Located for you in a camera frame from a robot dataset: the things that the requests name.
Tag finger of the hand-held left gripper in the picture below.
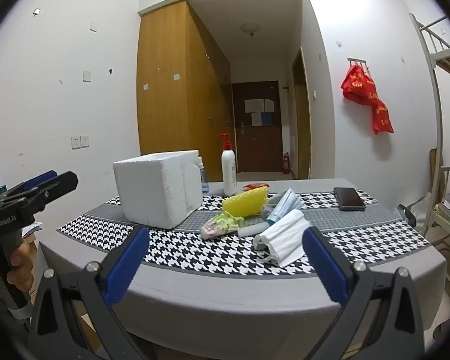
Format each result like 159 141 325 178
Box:
22 170 58 189
3 171 79 215

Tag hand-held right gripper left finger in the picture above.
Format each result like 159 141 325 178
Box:
28 227 151 360

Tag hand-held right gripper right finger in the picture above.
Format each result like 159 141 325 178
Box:
302 227 426 360

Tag blue face mask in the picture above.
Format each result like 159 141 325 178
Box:
266 188 303 226

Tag white foam box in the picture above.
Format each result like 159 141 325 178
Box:
113 150 203 230

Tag grey sock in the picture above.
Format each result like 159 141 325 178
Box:
260 202 280 221

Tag yellow foam net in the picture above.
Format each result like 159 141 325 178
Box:
221 187 269 218

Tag green pink soft packet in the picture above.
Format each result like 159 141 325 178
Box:
200 212 245 240

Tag person's left hand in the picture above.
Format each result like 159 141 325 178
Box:
7 239 35 292

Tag black smartphone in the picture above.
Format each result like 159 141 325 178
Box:
334 187 367 212

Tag houndstooth tablecloth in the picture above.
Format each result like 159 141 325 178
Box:
56 188 430 279

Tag small clear spray bottle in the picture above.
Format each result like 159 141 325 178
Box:
197 156 210 195

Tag white pump lotion bottle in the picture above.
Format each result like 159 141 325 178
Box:
217 133 238 197

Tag wooden wardrobe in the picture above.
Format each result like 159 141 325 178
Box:
136 0 233 194

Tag dark brown entry door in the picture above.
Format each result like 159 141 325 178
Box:
232 80 279 173

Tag red printed bag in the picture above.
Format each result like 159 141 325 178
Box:
341 64 376 104
370 98 395 135

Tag metal bunk bed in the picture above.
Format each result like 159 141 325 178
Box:
409 13 450 241

